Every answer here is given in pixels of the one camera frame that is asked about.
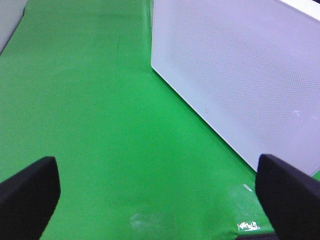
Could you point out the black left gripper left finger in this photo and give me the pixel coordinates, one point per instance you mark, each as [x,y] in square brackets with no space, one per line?
[28,200]

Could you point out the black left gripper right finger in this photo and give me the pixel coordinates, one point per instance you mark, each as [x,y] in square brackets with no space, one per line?
[289,198]

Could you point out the white microwave door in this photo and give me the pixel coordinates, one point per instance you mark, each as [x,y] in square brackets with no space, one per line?
[249,68]

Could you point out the green table cloth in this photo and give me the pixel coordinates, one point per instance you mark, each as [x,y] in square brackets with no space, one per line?
[135,160]

